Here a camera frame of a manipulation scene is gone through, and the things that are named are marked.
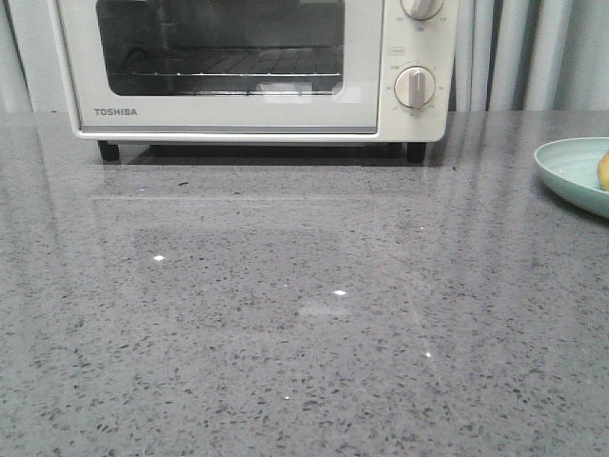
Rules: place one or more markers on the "metal wire oven rack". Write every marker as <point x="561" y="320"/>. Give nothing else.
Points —
<point x="301" y="71"/>

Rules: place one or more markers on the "oven control knob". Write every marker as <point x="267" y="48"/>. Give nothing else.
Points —
<point x="421" y="10"/>
<point x="415" y="87"/>

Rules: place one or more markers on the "lower oven control knob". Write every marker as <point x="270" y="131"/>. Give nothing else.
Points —
<point x="415" y="87"/>

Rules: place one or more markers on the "golden croissant bread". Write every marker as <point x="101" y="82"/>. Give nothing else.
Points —
<point x="603" y="172"/>

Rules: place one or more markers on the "upper oven control knob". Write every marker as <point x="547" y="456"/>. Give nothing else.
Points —
<point x="421" y="10"/>

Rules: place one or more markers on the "glass oven door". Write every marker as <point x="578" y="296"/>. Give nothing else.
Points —
<point x="98" y="33"/>

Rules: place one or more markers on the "white Toshiba toaster oven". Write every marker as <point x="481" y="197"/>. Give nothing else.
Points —
<point x="406" y="43"/>

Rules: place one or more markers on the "teal round plate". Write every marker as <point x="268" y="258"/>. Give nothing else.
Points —
<point x="569" y="168"/>

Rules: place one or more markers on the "grey pleated curtain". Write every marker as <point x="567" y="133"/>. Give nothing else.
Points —
<point x="523" y="55"/>

